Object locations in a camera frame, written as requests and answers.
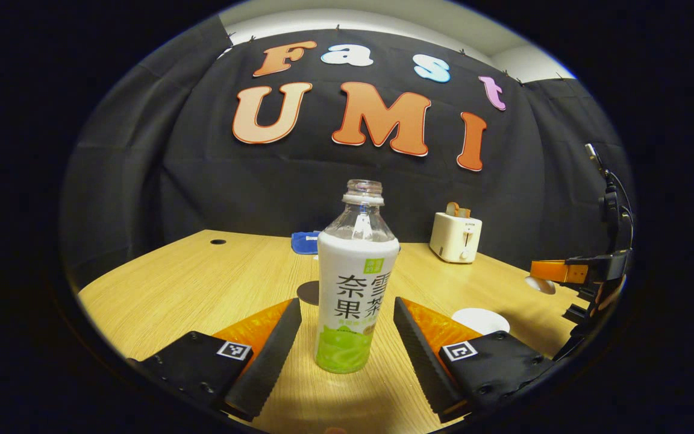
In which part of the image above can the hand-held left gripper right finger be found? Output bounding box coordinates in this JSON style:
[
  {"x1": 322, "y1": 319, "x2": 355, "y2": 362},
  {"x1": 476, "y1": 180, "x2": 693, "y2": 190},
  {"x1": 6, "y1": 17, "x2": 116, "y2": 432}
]
[{"x1": 393, "y1": 297, "x2": 555, "y2": 424}]

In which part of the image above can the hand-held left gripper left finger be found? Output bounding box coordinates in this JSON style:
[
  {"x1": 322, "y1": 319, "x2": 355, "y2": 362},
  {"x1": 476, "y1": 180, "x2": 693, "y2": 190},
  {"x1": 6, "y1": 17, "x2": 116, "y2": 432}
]
[{"x1": 127, "y1": 297, "x2": 302, "y2": 423}]

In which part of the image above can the white teacup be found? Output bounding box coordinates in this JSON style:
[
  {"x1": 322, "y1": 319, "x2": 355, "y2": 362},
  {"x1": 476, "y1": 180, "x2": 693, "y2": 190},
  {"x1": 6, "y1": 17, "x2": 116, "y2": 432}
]
[{"x1": 451, "y1": 307, "x2": 511, "y2": 336}]

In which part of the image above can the dark round coaster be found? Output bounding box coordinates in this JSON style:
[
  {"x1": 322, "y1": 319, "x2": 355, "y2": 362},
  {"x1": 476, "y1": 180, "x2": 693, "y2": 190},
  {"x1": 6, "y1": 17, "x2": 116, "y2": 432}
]
[{"x1": 296, "y1": 280, "x2": 321, "y2": 305}]

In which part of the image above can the clear water bottle green label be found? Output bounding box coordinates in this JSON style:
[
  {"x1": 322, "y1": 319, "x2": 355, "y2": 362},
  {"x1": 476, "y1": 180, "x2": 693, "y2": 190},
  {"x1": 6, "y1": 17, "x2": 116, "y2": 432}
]
[{"x1": 315, "y1": 179, "x2": 401, "y2": 374}]

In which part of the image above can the cream toaster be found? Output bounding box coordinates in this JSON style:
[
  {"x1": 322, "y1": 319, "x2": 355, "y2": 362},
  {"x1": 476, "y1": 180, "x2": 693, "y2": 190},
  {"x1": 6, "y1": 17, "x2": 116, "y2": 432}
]
[{"x1": 430, "y1": 211, "x2": 483, "y2": 264}]

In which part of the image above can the blue towel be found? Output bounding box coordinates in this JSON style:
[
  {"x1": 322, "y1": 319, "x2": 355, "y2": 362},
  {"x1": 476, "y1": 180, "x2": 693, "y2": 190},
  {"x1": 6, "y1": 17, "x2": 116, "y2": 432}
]
[{"x1": 291, "y1": 231, "x2": 322, "y2": 255}]

